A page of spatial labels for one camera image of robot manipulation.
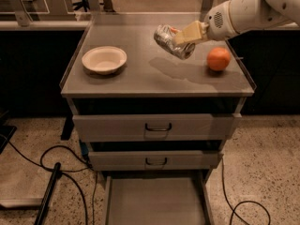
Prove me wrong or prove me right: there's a middle grey drawer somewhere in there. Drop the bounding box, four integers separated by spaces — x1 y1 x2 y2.
88 141 222 171

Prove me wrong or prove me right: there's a white paper bowl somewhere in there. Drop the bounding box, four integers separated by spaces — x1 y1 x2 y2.
82 46 128 75

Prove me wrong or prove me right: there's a grey drawer cabinet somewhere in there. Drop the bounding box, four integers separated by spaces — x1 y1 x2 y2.
59 12 257 177

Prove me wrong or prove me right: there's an orange fruit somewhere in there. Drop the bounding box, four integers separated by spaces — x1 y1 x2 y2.
206 47 231 71

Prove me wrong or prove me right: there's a bottom grey open drawer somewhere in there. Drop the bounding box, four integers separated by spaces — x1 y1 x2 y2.
101 171 215 225

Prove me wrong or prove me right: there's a white horizontal rail pipe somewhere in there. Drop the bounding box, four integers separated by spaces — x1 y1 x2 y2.
0 21 90 31

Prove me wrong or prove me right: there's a black cable floor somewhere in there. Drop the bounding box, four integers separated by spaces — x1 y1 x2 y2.
220 159 272 225
0 134 99 225

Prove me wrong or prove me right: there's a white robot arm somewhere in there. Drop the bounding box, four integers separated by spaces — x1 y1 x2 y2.
172 0 300 46

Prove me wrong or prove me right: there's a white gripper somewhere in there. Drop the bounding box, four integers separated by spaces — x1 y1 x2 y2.
170 1 238 46

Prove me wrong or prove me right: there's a black cable left floor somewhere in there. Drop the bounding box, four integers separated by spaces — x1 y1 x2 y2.
0 134 99 225

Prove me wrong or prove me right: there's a crushed 7up soda can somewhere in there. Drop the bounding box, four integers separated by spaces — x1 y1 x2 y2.
154 24 195 60

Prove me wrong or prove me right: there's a black cable right floor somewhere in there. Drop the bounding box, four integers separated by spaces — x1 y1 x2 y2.
220 159 272 225

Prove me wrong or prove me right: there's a black bar on floor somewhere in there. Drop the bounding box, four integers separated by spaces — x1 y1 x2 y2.
34 162 61 225

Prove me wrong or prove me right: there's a top grey drawer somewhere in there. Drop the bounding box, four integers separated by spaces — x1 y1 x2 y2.
67 97 247 143

